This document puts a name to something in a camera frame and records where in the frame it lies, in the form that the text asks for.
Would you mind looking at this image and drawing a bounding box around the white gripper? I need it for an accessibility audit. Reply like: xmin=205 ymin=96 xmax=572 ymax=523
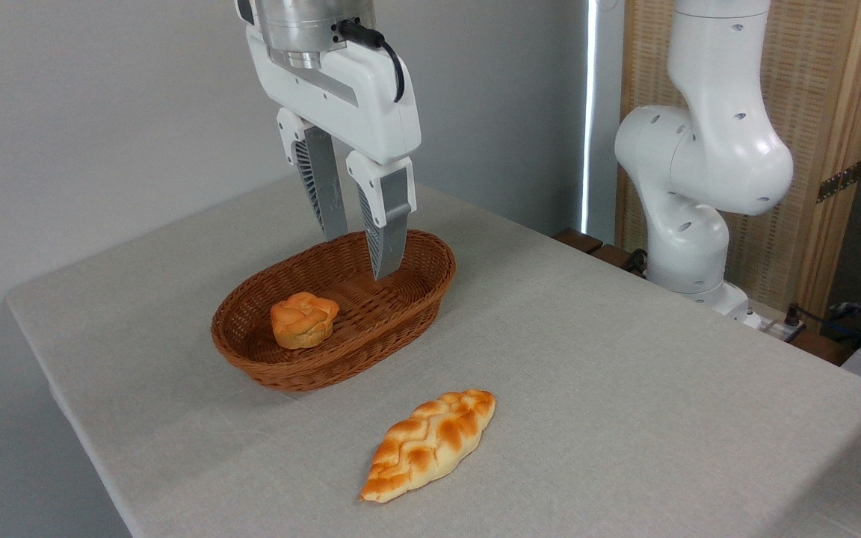
xmin=245 ymin=22 xmax=423 ymax=281

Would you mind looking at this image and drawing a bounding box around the small round bread roll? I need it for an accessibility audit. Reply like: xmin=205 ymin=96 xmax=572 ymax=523
xmin=271 ymin=292 xmax=341 ymax=350

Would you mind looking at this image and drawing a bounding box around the long braided bread loaf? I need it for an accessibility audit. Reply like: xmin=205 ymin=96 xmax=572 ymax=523
xmin=359 ymin=389 xmax=497 ymax=504

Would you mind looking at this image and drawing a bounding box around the brown wicker oval basket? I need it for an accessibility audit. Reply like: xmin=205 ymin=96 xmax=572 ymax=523
xmin=211 ymin=229 xmax=457 ymax=393

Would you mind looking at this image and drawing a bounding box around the dark brown wooden board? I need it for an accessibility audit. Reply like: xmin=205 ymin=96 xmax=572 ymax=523
xmin=552 ymin=228 xmax=646 ymax=276
xmin=788 ymin=329 xmax=856 ymax=367

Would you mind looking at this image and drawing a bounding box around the vertical white light strip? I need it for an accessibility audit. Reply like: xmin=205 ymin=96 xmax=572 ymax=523
xmin=580 ymin=0 xmax=598 ymax=235

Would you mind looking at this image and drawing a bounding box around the grey tablecloth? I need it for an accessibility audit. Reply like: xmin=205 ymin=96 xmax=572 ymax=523
xmin=6 ymin=173 xmax=861 ymax=538

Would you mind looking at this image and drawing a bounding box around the white power strip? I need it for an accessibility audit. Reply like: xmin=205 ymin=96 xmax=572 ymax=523
xmin=746 ymin=312 xmax=806 ymax=342

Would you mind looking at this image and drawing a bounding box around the wooden rattan folding screen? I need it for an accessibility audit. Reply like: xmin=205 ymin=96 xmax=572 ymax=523
xmin=616 ymin=0 xmax=861 ymax=324

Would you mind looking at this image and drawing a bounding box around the metal screen hinge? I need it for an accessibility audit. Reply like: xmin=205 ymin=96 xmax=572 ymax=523
xmin=817 ymin=160 xmax=861 ymax=204

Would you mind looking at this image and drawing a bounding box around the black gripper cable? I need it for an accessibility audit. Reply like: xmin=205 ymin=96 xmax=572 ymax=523
xmin=336 ymin=20 xmax=407 ymax=104

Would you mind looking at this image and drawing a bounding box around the black power plug cable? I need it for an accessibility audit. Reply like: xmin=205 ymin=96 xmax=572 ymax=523
xmin=783 ymin=303 xmax=861 ymax=331

